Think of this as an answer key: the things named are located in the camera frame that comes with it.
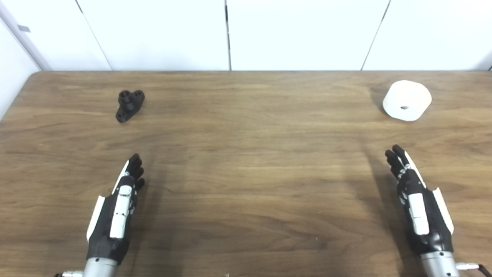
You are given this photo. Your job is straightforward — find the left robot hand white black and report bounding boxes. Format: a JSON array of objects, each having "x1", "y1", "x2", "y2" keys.
[{"x1": 86, "y1": 154, "x2": 146, "y2": 266}]

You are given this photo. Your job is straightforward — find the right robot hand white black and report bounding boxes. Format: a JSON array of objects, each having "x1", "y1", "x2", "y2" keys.
[{"x1": 385, "y1": 144, "x2": 454, "y2": 257}]

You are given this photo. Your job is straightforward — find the black plastic holder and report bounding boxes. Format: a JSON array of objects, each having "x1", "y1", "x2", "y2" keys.
[{"x1": 115, "y1": 89, "x2": 146, "y2": 123}]

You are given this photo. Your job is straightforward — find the round white plastic piece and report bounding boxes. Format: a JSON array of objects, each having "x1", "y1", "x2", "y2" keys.
[{"x1": 382, "y1": 80, "x2": 432, "y2": 122}]

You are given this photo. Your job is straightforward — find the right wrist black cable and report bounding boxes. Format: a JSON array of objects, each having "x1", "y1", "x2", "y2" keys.
[{"x1": 456, "y1": 262, "x2": 492, "y2": 277}]

